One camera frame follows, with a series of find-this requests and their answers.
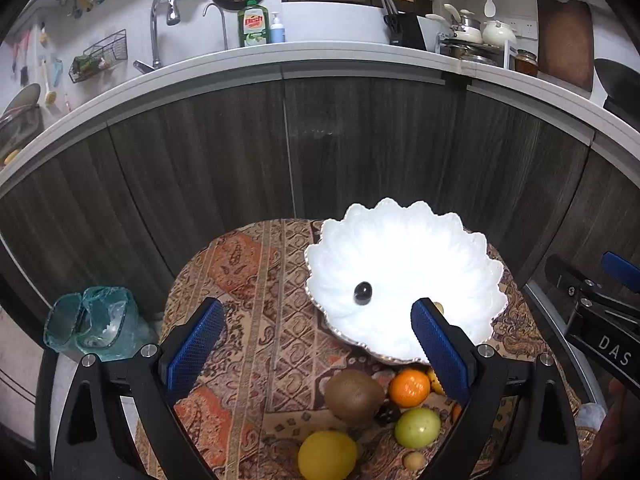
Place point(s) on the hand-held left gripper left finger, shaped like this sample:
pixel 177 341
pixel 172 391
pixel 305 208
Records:
pixel 195 345

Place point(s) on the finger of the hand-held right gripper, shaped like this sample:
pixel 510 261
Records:
pixel 562 270
pixel 620 265

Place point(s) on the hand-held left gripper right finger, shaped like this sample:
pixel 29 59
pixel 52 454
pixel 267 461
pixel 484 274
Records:
pixel 440 350

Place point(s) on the orange tangerine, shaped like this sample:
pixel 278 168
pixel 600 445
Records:
pixel 409 387
pixel 456 411

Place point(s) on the green round plum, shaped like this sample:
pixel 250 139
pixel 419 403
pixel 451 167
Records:
pixel 417 427

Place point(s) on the brown kiwi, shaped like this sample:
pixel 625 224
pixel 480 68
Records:
pixel 354 396

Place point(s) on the white scalloped bowl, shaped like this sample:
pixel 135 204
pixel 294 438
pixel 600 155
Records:
pixel 400 260

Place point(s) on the small brown round fruit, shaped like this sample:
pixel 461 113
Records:
pixel 414 460

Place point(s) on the yellow lemon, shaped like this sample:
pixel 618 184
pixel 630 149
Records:
pixel 327 456

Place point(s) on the person's right hand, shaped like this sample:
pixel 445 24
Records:
pixel 620 425

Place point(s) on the white crumpled plastic bag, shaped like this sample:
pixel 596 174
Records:
pixel 591 416

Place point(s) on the patterned orange tablecloth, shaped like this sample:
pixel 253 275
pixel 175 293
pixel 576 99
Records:
pixel 280 310

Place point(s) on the dark purple grape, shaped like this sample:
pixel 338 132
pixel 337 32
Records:
pixel 363 294

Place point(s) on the trash bin with green bag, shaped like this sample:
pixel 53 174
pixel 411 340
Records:
pixel 100 320

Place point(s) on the black wok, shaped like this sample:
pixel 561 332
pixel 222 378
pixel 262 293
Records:
pixel 620 85

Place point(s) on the dark wood kitchen cabinet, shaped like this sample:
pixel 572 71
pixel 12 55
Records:
pixel 200 160

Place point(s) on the glass jar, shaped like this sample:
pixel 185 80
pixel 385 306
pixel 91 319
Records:
pixel 526 62

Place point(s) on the white and blue box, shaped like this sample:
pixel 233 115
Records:
pixel 510 55

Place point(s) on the brown wooden cutting board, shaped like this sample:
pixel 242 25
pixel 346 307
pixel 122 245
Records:
pixel 565 40

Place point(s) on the stacked steel pots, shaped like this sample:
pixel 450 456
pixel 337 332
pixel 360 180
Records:
pixel 470 51

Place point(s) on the cream white kettle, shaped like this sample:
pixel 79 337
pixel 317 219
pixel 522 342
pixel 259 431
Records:
pixel 497 32

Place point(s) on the white pot with lid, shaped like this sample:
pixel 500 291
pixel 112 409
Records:
pixel 467 30

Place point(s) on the white hanging spatula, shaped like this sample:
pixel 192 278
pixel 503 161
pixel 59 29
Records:
pixel 489 6

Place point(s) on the black knife block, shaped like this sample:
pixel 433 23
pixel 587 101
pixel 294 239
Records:
pixel 407 30

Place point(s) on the dish brush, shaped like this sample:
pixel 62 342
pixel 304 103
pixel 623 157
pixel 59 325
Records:
pixel 50 92

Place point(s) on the tall chrome faucet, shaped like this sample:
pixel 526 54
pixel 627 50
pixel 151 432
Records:
pixel 155 35

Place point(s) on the white kitchen countertop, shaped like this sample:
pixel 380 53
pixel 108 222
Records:
pixel 320 57

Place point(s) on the thin curved chrome faucet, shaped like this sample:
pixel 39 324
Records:
pixel 222 22

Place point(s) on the blue pump soap bottle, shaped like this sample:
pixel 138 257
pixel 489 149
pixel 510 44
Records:
pixel 278 30

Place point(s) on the green dish soap bottle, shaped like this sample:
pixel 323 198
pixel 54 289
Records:
pixel 253 22

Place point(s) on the white wall socket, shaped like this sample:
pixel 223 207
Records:
pixel 525 29

